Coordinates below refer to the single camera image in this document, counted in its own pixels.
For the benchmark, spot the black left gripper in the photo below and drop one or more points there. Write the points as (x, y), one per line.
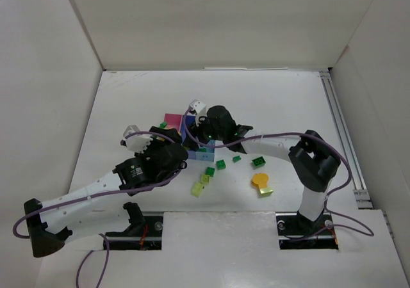
(164, 134)

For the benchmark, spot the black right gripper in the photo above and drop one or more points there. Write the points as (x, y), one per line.
(195, 131)

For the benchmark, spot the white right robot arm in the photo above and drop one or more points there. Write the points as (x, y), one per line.
(315, 162)

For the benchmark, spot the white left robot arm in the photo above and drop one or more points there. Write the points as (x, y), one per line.
(92, 209)

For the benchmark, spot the light blue plastic bin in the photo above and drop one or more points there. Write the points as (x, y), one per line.
(206, 153)

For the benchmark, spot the pink plastic bin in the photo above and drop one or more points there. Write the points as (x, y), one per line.
(173, 121)

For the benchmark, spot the green two-by-two lego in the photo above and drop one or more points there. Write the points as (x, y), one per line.
(220, 164)

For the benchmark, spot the small green lego brick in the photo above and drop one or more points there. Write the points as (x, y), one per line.
(210, 171)

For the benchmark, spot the lime green lego brick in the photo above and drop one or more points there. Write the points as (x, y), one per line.
(205, 179)

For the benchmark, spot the pale green lego piece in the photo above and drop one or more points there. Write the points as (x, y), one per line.
(197, 189)

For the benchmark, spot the orange round lego piece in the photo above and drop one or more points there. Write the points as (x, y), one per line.
(260, 180)

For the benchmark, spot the lime sloped lego piece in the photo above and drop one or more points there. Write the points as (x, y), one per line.
(265, 192)

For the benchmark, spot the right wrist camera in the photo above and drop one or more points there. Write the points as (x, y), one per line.
(197, 108)

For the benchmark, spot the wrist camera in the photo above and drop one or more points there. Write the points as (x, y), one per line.
(130, 129)
(197, 108)

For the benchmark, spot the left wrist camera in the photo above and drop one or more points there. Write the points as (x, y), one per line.
(130, 129)

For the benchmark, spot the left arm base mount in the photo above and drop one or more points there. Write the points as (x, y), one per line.
(143, 232)

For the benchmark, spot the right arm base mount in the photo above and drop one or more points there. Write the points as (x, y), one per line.
(297, 233)

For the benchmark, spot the aluminium rail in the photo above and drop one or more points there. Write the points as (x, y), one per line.
(361, 194)

